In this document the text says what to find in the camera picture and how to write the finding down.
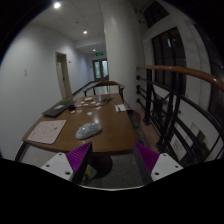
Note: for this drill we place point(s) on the pink patterned mouse pad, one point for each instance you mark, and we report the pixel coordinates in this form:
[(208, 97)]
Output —
[(46, 132)]

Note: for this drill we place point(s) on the white notepad with pen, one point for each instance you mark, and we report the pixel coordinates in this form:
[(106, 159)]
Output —
[(120, 108)]

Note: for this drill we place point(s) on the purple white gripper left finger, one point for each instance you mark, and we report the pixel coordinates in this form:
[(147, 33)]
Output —
[(70, 166)]

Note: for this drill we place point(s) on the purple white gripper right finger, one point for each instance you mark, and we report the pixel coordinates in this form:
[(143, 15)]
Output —
[(153, 166)]

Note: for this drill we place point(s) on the white interior door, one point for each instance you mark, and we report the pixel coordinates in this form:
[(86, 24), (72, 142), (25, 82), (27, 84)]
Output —
[(63, 75)]

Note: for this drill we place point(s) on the green exit sign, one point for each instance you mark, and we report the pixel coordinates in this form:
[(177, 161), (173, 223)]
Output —
[(99, 54)]

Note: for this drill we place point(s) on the white paper card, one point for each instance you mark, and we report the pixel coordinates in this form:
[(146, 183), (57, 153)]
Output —
[(89, 99)]

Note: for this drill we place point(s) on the black closed laptop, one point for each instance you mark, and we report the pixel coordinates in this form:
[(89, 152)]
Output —
[(58, 109)]

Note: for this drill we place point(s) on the wooden armchair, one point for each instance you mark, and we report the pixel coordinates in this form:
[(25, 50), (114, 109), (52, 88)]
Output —
[(106, 83)]

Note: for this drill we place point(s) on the glass double exit door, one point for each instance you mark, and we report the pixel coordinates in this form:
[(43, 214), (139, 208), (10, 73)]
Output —
[(100, 69)]

